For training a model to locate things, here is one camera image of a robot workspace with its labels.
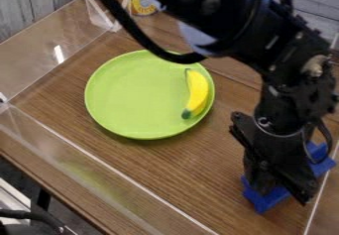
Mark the yellow blue can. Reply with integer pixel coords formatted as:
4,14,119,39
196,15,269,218
127,0,159,17

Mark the blue plastic block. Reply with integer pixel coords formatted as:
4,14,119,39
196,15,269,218
241,142,336,214

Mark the clear acrylic front wall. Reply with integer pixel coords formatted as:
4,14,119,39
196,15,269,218
0,93,219,235

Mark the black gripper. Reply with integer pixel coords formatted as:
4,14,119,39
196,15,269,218
229,112,332,205

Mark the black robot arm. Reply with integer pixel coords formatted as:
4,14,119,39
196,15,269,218
99,0,339,203

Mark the yellow toy banana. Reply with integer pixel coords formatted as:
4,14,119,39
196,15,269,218
181,68,209,119

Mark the green plate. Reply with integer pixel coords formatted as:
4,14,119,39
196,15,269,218
84,50,215,140

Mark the black cable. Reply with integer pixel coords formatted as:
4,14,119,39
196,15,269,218
0,208,64,235

